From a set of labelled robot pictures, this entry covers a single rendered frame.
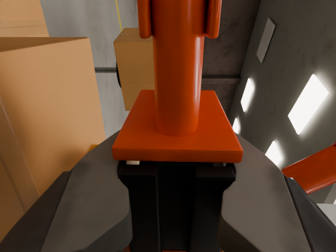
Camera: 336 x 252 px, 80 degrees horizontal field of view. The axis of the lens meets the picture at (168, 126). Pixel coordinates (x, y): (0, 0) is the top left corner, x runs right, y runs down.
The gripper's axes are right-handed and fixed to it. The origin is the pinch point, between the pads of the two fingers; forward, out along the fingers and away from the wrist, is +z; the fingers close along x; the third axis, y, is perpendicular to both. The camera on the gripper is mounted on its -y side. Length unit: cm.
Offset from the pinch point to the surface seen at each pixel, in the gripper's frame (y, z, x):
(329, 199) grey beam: 205, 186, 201
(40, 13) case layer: -8, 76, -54
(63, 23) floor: -2, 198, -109
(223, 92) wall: 324, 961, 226
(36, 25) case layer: -4, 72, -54
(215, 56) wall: 143, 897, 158
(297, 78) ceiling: 126, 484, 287
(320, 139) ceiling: 211, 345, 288
